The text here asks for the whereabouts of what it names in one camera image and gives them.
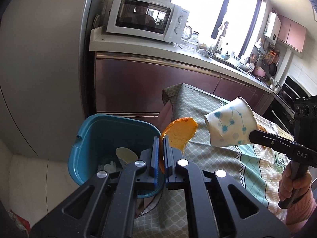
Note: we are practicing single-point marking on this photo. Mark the patterned green tablecloth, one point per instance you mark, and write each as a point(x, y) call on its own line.
point(210, 161)

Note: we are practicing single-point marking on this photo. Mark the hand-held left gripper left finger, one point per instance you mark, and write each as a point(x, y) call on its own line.
point(155, 161)

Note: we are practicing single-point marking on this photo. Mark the person's right forearm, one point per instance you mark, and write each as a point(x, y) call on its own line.
point(307, 210)

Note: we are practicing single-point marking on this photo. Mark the white water heater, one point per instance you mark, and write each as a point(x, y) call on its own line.
point(272, 28)

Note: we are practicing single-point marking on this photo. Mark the pink wall cabinet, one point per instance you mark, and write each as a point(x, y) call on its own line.
point(292, 33)

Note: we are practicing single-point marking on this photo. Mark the black frying pan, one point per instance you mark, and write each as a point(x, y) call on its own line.
point(273, 70)

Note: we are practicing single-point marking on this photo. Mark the glass kettle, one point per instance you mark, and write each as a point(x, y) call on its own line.
point(187, 32)

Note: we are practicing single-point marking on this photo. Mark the person's right hand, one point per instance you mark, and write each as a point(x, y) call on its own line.
point(284, 186)

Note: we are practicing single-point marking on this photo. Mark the white perforated trivet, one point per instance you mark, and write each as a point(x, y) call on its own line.
point(251, 67)

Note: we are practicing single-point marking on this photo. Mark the blue trash bin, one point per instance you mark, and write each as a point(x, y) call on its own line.
point(106, 133)

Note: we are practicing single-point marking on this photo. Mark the kitchen window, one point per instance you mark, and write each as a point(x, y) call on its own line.
point(198, 5)

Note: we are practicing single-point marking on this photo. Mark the kitchen counter cabinet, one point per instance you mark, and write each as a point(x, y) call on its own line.
point(128, 84)

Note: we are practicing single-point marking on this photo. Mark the red snack packet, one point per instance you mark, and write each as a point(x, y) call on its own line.
point(18, 219)

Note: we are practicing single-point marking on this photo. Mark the pink cloth on faucet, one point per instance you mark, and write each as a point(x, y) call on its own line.
point(223, 28)

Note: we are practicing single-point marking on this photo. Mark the orange peel piece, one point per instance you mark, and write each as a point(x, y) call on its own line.
point(178, 133)

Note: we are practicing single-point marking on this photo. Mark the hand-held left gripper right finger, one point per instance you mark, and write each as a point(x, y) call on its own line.
point(167, 161)

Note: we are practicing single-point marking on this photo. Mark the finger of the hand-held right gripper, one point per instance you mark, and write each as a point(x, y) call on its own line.
point(270, 141)

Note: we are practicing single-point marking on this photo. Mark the pink pot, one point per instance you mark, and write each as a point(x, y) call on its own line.
point(260, 72)

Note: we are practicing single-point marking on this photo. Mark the white microwave oven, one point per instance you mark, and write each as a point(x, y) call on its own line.
point(143, 14)

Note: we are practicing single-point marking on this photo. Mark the kitchen sink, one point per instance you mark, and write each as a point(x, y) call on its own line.
point(230, 63)

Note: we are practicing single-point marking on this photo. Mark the blue dotted paper cup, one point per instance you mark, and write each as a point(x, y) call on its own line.
point(230, 124)

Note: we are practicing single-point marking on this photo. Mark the black range hood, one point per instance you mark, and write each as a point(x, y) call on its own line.
point(294, 89)

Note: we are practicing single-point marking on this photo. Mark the metal sink faucet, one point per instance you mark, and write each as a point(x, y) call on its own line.
point(219, 44)

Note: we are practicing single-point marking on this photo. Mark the grey refrigerator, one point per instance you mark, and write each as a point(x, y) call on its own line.
point(49, 67)

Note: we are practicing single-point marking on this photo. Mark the white paper cup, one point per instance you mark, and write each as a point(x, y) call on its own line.
point(126, 155)

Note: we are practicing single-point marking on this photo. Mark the blue and white bowl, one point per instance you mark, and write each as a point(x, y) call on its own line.
point(207, 53)

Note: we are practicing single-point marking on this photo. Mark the black built-in oven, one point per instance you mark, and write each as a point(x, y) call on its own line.
point(282, 116)

